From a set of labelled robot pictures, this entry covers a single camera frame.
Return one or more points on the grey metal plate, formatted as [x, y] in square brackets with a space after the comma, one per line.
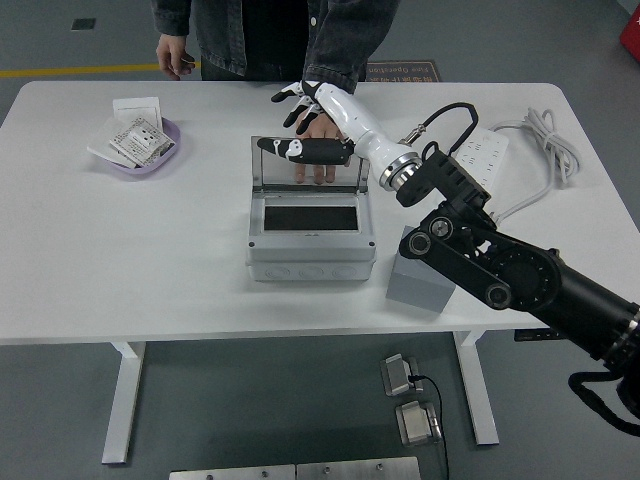
[230, 474]

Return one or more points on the transparent hinged box lid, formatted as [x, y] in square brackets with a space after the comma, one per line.
[277, 172]

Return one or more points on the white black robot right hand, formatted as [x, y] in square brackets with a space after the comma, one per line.
[350, 117]

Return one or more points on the plain white switch plate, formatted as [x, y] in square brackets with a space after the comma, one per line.
[136, 107]

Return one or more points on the silver foot pedal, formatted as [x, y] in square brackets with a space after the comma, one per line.
[395, 375]
[415, 425]

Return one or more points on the grey cube with round hole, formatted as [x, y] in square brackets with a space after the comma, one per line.
[415, 290]

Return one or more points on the person's left forearm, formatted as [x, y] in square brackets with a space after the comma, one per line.
[350, 45]

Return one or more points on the person's left hand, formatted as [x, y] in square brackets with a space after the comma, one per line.
[322, 128]

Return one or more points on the dark floor sign with lettering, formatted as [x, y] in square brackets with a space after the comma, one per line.
[410, 72]

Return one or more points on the person's torso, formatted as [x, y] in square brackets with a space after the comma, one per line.
[275, 40]

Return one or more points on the black table control panel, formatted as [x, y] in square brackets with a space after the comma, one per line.
[530, 335]

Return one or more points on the purple plastic tray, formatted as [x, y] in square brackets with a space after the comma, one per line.
[145, 170]

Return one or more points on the socket plate with printed label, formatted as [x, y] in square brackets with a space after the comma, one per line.
[137, 140]

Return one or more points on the white flat plate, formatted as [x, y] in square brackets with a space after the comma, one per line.
[100, 142]

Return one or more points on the white power strip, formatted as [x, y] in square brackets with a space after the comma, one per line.
[487, 155]

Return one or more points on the grey electrical junction box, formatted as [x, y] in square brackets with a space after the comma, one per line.
[310, 270]

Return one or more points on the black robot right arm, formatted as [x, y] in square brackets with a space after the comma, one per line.
[525, 270]

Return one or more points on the person's right forearm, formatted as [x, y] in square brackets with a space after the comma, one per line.
[171, 15]

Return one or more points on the person's right hand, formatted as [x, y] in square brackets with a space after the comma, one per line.
[171, 55]

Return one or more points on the black floor hatch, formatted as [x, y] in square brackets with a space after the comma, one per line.
[83, 24]

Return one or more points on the red object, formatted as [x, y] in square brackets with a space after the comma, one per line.
[631, 32]

